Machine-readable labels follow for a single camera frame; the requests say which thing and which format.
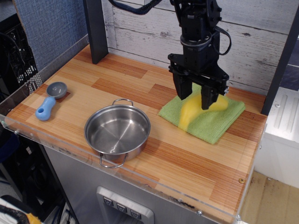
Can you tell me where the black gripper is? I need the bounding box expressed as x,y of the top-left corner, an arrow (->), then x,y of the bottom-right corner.
168,44 -> 229,110

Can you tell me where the yellow plastic toy banana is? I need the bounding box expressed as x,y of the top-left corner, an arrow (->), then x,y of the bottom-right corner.
178,94 -> 228,131

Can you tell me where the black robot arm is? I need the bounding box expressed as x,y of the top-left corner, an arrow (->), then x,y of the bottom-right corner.
168,0 -> 229,110

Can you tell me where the green folded cloth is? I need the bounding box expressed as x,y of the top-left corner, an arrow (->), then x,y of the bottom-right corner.
158,84 -> 245,144

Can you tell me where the stainless steel pot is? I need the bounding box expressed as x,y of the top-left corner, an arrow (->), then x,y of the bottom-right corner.
84,98 -> 151,168

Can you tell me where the white metal side unit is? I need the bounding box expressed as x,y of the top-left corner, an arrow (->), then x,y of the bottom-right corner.
254,87 -> 299,188

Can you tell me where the blue grey ice cream scoop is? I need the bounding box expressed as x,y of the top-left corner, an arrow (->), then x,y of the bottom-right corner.
35,82 -> 67,121

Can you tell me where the silver dispenser button panel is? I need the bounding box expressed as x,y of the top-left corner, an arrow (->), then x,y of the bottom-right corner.
96,186 -> 155,224

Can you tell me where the blue fabric partition panel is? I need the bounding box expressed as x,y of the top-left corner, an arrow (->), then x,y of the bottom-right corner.
13,0 -> 87,71

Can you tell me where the black plastic crate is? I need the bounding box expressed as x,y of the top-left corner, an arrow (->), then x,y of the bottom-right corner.
0,14 -> 37,98

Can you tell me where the clear acrylic table guard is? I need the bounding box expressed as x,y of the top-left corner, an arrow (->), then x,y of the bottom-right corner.
0,47 -> 266,224

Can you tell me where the yellow object bottom left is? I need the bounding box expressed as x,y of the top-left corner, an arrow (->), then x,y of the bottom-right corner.
26,213 -> 42,224

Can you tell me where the dark right frame post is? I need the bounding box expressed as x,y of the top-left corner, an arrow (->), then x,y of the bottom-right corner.
261,8 -> 299,115

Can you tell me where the dark frame post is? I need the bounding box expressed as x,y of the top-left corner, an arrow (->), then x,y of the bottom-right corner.
261,8 -> 299,115
83,0 -> 108,64

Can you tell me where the dark left frame post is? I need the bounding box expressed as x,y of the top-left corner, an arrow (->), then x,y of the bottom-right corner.
83,0 -> 108,64

